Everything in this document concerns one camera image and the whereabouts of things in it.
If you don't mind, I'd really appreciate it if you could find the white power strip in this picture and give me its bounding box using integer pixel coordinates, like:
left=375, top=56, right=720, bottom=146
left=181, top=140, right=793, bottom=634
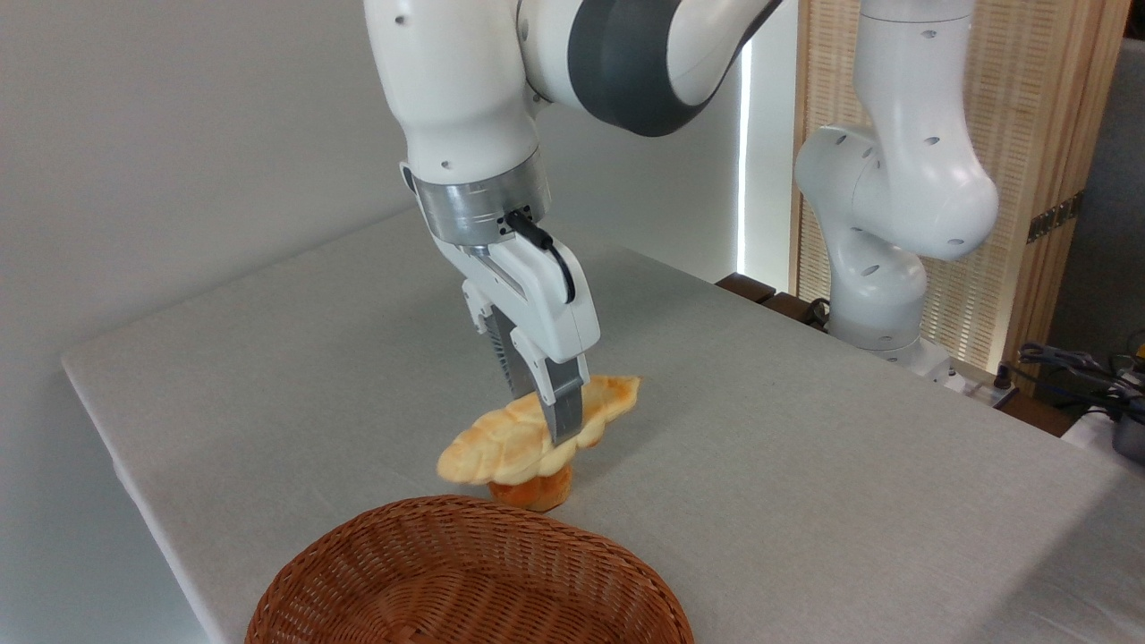
left=944, top=362, right=1022, bottom=411

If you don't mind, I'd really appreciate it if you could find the light wooden slat screen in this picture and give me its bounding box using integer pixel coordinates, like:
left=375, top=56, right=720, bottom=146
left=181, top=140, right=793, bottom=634
left=790, top=0, right=1133, bottom=394

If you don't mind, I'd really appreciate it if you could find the round orange bread bun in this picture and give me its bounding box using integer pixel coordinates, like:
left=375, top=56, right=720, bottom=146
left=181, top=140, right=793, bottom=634
left=488, top=462, right=574, bottom=513

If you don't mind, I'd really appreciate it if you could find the vertical white light strip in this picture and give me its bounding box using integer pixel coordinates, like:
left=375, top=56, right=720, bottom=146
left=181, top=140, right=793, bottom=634
left=737, top=40, right=756, bottom=278

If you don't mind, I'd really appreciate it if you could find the brown wicker basket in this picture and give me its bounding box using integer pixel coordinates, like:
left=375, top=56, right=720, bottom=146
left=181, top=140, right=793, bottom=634
left=245, top=496, right=695, bottom=644

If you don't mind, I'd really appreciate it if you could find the dark metal screen hinge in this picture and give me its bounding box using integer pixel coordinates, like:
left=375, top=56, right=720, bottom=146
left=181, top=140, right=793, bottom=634
left=1027, top=191, right=1086, bottom=244

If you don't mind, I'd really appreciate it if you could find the dark brown wooden furniture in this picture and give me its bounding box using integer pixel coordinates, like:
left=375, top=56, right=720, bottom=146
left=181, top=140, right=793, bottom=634
left=715, top=273, right=833, bottom=334

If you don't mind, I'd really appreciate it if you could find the long braided bread loaf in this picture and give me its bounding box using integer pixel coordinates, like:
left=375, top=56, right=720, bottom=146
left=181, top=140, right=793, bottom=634
left=437, top=375, right=642, bottom=487

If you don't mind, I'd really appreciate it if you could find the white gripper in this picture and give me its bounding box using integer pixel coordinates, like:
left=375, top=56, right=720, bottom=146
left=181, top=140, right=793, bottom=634
left=436, top=228, right=602, bottom=448

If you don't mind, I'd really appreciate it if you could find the grey tablecloth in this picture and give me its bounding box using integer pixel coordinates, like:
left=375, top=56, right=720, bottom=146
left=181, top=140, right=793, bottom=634
left=61, top=206, right=1145, bottom=644

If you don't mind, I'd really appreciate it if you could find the tangled dark cables bundle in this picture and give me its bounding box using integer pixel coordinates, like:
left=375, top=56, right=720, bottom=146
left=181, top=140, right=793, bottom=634
left=1016, top=342, right=1145, bottom=423

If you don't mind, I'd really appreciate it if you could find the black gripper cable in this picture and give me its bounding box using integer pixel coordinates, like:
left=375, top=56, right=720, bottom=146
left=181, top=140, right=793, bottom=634
left=504, top=209, right=578, bottom=306

